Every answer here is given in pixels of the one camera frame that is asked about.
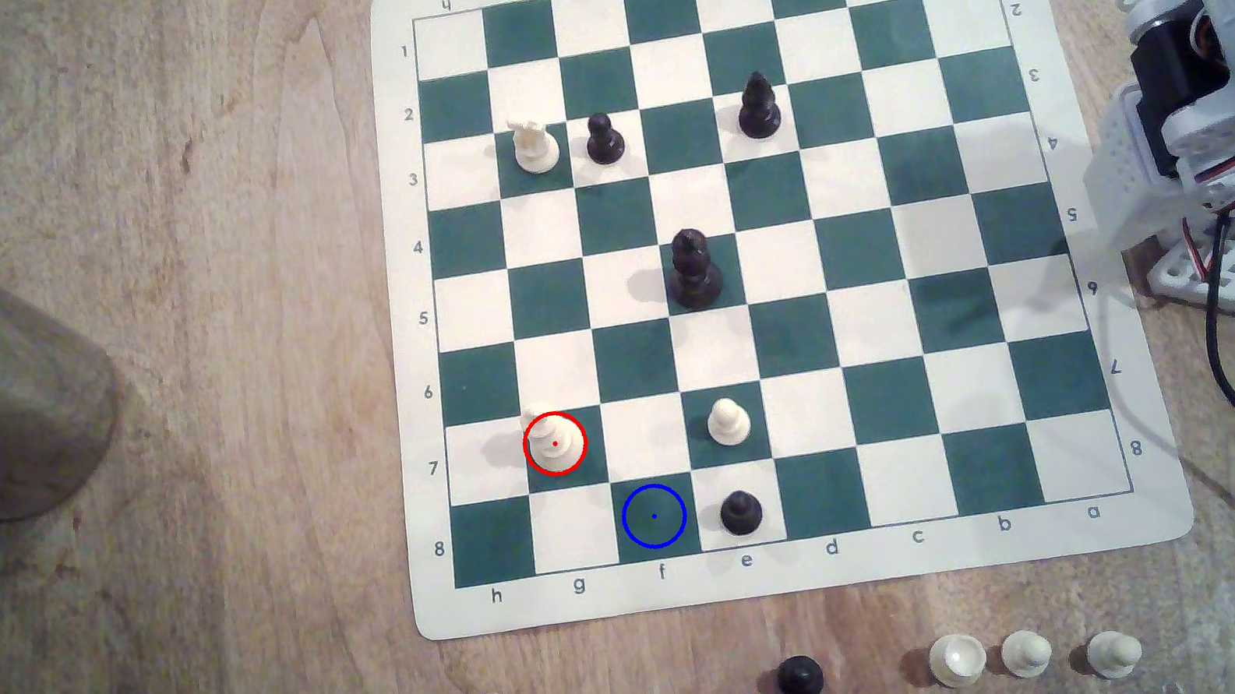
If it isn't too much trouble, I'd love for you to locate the white chess knight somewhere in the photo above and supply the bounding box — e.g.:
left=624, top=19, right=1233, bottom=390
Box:
left=504, top=111, right=565, bottom=178

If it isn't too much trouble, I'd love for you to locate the white chess rook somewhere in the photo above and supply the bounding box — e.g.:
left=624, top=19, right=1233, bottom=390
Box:
left=925, top=629, right=993, bottom=694

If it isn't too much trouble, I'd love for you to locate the white chess bishop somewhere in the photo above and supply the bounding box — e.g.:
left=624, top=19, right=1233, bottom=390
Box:
left=521, top=399, right=591, bottom=479

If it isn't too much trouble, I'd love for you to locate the green white chess mat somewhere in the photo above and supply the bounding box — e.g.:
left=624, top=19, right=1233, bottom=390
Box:
left=340, top=0, right=1200, bottom=646

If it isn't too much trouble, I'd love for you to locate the black chess king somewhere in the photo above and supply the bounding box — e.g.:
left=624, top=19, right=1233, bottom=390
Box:
left=660, top=222, right=729, bottom=314

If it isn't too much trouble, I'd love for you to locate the black chess bishop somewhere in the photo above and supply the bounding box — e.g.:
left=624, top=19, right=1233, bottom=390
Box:
left=731, top=69, right=787, bottom=143

